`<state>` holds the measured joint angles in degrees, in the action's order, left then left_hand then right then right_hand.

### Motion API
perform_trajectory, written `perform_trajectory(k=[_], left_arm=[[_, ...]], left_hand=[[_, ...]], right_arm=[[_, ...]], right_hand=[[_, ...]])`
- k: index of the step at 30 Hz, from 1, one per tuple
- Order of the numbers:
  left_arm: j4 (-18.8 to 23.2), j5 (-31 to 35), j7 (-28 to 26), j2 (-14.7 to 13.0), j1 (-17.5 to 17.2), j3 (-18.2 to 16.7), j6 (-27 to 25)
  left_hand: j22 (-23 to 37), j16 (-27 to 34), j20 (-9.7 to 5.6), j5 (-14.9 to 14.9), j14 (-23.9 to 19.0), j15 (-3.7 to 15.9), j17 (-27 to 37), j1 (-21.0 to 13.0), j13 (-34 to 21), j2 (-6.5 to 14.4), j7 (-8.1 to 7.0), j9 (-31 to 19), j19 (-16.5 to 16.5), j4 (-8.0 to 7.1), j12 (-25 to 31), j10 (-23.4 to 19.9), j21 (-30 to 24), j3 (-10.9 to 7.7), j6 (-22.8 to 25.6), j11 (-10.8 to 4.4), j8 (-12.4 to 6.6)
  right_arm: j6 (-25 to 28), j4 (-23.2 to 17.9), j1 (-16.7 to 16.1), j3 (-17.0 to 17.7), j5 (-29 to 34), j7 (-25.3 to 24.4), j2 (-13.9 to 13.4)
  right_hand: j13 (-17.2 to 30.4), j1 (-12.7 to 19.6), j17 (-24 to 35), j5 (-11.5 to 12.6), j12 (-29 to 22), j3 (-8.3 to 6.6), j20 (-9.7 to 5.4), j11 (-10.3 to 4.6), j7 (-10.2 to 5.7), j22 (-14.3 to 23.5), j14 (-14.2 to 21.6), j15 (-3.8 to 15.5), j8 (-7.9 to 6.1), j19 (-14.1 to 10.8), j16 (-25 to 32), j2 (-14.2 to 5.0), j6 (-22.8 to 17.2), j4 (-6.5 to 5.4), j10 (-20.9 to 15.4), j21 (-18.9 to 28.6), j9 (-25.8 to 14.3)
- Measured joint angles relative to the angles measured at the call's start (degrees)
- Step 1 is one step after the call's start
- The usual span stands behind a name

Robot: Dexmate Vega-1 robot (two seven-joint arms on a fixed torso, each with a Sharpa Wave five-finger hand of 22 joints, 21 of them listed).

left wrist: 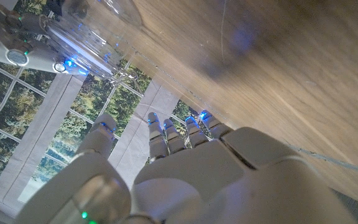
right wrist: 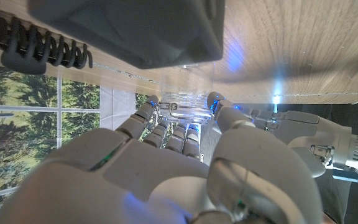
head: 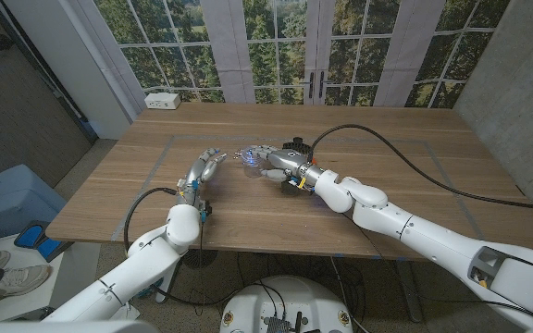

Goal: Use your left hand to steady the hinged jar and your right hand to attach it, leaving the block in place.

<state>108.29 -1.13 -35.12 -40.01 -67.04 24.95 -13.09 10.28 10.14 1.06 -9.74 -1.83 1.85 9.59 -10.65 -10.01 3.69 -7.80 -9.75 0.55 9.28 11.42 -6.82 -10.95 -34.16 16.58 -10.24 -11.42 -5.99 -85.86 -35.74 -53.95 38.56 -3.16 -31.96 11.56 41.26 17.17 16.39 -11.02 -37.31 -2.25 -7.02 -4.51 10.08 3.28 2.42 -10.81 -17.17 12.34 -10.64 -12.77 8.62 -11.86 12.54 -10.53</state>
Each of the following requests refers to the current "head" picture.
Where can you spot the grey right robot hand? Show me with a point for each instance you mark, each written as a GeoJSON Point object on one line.
{"type": "Point", "coordinates": [289, 162]}

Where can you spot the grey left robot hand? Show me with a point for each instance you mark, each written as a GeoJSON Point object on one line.
{"type": "Point", "coordinates": [197, 173]}

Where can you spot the clear glass hinged jar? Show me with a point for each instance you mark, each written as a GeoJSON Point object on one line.
{"type": "Point", "coordinates": [251, 170]}

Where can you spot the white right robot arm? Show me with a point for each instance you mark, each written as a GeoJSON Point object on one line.
{"type": "Point", "coordinates": [433, 240]}

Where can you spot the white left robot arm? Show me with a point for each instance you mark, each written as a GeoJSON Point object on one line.
{"type": "Point", "coordinates": [146, 263]}

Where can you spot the black hair claw clip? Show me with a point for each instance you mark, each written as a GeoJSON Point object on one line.
{"type": "Point", "coordinates": [300, 144]}

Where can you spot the white power strip box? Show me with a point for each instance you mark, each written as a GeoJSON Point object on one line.
{"type": "Point", "coordinates": [162, 100]}

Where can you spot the printed window forest backdrop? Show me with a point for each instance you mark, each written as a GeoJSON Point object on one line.
{"type": "Point", "coordinates": [266, 55]}

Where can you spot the white table leg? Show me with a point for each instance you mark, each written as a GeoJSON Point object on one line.
{"type": "Point", "coordinates": [167, 289]}

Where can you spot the white robot torso base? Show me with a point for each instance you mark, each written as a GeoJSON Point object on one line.
{"type": "Point", "coordinates": [285, 300]}

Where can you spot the white step platform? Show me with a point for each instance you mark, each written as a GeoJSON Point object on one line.
{"type": "Point", "coordinates": [77, 277]}

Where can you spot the grey table leg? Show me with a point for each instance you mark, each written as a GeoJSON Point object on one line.
{"type": "Point", "coordinates": [410, 291]}

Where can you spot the blue black foot pedal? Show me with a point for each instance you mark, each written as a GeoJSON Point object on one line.
{"type": "Point", "coordinates": [30, 236]}

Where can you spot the blue grey plastic bin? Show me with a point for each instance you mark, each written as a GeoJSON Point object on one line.
{"type": "Point", "coordinates": [12, 199]}

